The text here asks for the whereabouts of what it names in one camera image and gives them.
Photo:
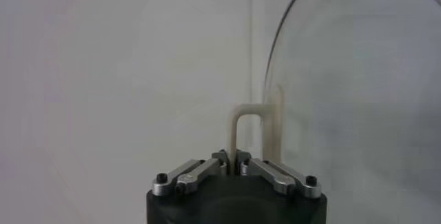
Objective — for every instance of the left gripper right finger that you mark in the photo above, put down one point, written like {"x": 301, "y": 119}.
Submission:
{"x": 275, "y": 177}

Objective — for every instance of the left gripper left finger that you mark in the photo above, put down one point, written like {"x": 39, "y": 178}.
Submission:
{"x": 193, "y": 177}

